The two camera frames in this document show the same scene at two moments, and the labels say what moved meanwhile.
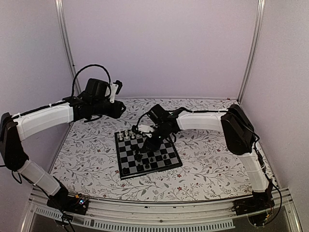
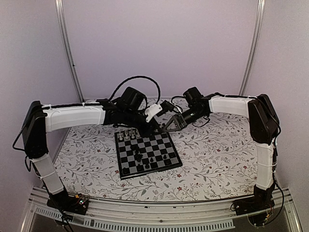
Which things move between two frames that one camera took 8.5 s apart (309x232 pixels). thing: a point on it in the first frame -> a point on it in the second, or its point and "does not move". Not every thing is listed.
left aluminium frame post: [60, 7] does not move
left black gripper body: [99, 109] -> [131, 119]
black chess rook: [125, 170] does not move
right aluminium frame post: [259, 19] does not move
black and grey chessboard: [135, 158] does not move
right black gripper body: [157, 144] -> [194, 116]
